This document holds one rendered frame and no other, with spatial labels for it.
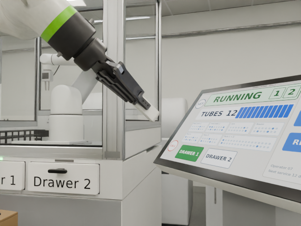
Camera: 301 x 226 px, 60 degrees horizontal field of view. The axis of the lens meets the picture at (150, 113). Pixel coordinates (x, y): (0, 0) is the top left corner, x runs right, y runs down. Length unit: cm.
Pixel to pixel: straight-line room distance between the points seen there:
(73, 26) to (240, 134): 44
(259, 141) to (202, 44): 371
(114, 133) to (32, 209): 45
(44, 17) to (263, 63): 380
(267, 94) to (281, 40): 360
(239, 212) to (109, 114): 55
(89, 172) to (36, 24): 61
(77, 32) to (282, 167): 47
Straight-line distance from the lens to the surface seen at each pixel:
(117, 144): 99
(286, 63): 422
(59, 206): 112
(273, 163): 55
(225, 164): 61
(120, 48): 102
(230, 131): 68
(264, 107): 67
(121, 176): 100
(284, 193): 51
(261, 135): 61
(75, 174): 104
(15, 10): 58
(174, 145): 79
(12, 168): 119
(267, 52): 422
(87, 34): 57
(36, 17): 57
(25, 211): 121
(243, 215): 72
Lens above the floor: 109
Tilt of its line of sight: 2 degrees up
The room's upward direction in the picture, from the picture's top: straight up
